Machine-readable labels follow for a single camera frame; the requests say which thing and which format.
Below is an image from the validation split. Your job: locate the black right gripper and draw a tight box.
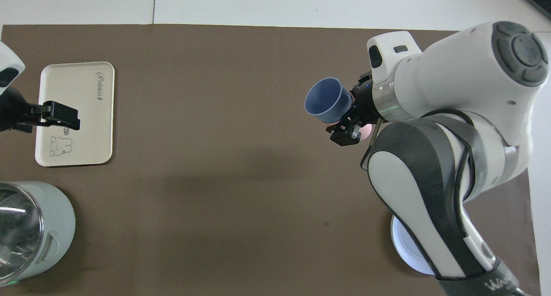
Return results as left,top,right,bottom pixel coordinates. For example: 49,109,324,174
326,72,379,147

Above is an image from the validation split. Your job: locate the pink plastic cup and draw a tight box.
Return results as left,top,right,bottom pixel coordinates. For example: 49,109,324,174
350,92,374,142

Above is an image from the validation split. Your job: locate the cream tray with rabbit print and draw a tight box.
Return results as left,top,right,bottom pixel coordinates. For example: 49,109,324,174
35,62,115,167

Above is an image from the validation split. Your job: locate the pale green electric pot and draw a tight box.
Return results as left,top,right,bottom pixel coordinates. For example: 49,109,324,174
0,181,76,287

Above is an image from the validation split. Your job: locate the brown paper table mat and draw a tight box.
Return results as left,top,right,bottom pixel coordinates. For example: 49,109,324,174
0,24,542,296

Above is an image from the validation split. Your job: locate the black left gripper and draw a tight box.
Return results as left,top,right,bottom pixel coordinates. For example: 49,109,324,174
0,86,81,133

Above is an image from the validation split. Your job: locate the light blue plate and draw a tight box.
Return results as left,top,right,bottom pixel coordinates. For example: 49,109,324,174
390,214,436,275

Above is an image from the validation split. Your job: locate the blue plastic cup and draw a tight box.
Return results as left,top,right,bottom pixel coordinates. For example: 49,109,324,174
305,77,352,124

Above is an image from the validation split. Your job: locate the glass pot lid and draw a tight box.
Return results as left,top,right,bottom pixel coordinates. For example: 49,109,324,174
0,183,45,280

